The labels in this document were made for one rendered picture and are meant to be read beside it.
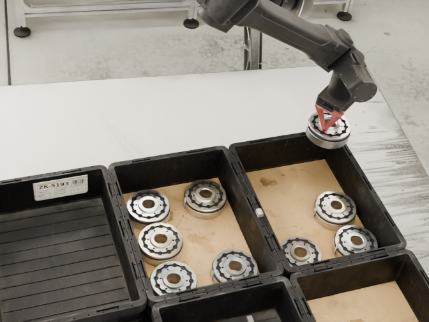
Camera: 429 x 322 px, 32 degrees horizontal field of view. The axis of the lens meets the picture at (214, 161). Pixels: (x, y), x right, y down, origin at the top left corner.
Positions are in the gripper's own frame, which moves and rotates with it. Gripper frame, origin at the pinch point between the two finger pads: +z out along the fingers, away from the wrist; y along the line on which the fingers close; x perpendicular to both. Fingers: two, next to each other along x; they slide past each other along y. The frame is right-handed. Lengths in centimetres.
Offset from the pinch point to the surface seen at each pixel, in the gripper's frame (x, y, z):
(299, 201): -1.4, -7.6, 21.3
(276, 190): 5.1, -8.2, 21.5
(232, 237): 5.5, -27.8, 22.0
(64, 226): 38, -50, 24
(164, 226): 18.6, -37.5, 19.5
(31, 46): 170, 70, 107
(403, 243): -28.7, -12.4, 10.8
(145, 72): 118, 90, 105
